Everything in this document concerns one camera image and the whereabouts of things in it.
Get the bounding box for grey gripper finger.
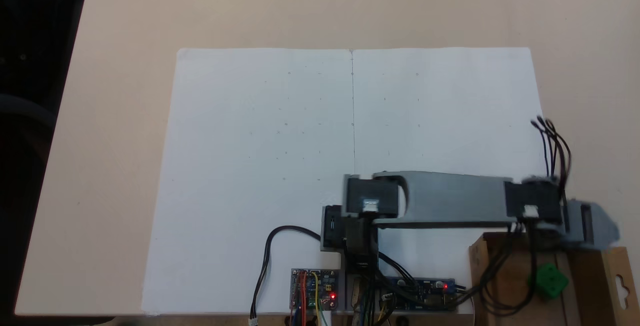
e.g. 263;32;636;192
593;204;621;242
567;236;609;253

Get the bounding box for green dice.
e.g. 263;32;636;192
529;263;570;299

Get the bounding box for brown cardboard box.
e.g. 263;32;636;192
468;232;640;326

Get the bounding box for blue power circuit board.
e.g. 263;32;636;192
384;278;457;312

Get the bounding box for white paper sheet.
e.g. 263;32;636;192
141;48;356;315
350;47;554;315

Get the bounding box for black gripper wire loop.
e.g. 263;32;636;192
530;115;572;180

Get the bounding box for black wrist wire loop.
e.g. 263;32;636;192
469;223;534;316

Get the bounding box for black elbow wire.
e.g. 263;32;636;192
376;250;471;302

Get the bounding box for circuit board with jumper wires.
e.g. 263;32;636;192
290;268;339;313

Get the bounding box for yellow jumper wire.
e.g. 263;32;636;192
311;272;323;326

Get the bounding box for black power cable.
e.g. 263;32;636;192
248;225;324;326

